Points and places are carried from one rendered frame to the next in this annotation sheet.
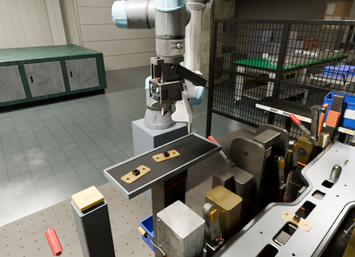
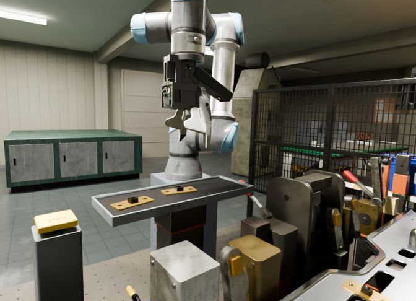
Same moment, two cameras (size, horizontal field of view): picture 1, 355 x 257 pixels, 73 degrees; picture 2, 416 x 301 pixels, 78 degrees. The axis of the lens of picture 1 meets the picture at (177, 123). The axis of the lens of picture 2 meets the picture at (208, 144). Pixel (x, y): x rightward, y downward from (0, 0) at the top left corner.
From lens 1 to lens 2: 0.24 m
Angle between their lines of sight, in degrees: 18
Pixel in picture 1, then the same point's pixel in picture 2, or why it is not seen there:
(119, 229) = not seen: outside the picture
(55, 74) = (89, 155)
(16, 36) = (59, 119)
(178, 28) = (196, 20)
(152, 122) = (173, 171)
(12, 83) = (43, 161)
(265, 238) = not seen: outside the picture
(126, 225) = not seen: outside the picture
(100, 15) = (145, 103)
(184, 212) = (190, 253)
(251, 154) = (293, 197)
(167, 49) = (182, 43)
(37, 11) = (85, 98)
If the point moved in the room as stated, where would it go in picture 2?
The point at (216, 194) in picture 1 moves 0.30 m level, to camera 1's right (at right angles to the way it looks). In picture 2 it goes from (244, 243) to (392, 251)
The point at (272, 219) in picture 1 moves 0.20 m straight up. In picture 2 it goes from (329, 290) to (338, 194)
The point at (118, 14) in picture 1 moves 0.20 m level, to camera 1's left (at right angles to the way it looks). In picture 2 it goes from (137, 23) to (61, 22)
